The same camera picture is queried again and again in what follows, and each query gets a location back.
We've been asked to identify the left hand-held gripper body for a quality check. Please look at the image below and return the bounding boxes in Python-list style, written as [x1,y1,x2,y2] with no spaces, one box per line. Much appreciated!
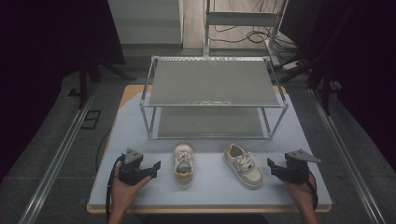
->
[118,147,148,187]

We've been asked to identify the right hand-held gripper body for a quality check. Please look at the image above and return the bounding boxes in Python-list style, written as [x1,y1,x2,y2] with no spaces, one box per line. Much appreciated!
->
[279,147,322,185]

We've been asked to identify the white beige child sneaker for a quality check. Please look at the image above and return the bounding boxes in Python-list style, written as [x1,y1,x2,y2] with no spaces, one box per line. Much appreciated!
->
[172,142,196,189]
[222,143,263,189]

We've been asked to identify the two-tier metal shoe rack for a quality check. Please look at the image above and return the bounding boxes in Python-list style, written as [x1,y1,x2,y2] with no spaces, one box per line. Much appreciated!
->
[138,54,290,141]

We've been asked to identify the person's right hand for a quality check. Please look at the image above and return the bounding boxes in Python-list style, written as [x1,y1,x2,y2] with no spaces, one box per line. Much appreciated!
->
[283,171,318,211]

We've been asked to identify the person's left hand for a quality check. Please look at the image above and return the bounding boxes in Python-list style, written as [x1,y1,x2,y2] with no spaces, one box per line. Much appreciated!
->
[110,163,153,216]

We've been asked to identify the light blue table mat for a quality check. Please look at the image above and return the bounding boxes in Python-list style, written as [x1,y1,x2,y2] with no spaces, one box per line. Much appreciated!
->
[88,92,333,207]

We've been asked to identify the black tripod stand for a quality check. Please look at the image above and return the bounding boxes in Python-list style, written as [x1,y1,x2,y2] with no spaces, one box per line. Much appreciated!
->
[277,6,353,117]
[67,54,138,110]

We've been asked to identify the white power strip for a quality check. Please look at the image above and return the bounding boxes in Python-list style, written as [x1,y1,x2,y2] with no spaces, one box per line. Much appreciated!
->
[280,60,303,71]

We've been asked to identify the dark curtain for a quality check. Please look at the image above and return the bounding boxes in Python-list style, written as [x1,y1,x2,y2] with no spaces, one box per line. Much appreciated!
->
[279,0,396,172]
[0,0,126,185]

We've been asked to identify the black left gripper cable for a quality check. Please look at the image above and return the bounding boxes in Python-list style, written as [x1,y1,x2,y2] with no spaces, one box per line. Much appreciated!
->
[105,154,126,224]

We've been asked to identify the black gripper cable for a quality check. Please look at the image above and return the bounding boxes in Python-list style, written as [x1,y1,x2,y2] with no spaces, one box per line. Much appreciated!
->
[105,154,126,224]
[305,170,319,213]

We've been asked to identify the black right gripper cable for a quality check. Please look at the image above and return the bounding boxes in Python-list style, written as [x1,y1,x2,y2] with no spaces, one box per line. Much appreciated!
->
[305,170,319,213]

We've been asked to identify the thin black floor cable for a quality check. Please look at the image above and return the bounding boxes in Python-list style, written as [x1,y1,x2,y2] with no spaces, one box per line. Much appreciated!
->
[94,126,114,173]

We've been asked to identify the metal floor rail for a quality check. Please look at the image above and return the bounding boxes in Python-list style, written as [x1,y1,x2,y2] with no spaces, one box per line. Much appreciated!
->
[17,83,98,224]
[307,88,388,224]

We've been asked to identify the black floor socket frame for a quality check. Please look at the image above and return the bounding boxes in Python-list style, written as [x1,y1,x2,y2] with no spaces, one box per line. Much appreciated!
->
[79,109,103,131]

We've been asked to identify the black floor cables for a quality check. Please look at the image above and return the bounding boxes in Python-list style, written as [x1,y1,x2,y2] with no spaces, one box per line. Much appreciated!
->
[207,0,298,54]

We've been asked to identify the white metal frame stand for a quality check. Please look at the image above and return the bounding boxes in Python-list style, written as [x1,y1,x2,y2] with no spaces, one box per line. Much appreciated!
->
[202,0,290,68]

